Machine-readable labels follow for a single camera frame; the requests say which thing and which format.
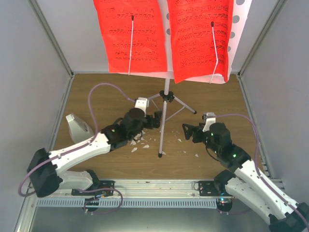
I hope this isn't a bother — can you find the white metronome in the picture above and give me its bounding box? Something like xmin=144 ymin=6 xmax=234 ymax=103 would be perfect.
xmin=66 ymin=114 xmax=94 ymax=144

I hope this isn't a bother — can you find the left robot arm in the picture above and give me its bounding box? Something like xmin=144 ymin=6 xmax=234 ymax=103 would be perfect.
xmin=27 ymin=108 xmax=162 ymax=198

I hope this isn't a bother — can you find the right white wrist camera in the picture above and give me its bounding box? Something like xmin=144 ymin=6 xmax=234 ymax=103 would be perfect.
xmin=202 ymin=112 xmax=216 ymax=132

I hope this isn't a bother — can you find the aluminium rail frame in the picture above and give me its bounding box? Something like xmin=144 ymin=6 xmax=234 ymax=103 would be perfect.
xmin=14 ymin=178 xmax=288 ymax=232

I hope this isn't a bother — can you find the white debris pile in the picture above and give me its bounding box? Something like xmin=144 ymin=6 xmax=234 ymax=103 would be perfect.
xmin=129 ymin=130 xmax=150 ymax=153

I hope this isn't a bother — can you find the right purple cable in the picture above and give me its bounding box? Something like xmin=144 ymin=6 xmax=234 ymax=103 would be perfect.
xmin=214 ymin=114 xmax=309 ymax=228

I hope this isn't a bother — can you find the slotted cable duct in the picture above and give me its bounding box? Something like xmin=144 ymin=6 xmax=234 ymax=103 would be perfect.
xmin=37 ymin=198 xmax=217 ymax=209

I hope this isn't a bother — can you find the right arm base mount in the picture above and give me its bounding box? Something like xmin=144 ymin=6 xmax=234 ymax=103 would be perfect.
xmin=193 ymin=180 xmax=222 ymax=197

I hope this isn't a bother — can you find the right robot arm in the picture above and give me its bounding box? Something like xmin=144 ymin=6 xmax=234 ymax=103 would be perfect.
xmin=183 ymin=122 xmax=309 ymax=232

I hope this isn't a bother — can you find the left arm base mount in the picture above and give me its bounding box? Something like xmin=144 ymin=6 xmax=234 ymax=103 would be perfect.
xmin=71 ymin=180 xmax=115 ymax=197

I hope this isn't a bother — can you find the white tripod music stand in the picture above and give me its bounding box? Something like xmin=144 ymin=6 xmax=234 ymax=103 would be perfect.
xmin=93 ymin=0 xmax=253 ymax=159

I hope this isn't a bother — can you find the red sheet music paper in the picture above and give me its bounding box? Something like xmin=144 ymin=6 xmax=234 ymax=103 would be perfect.
xmin=94 ymin=0 xmax=168 ymax=73

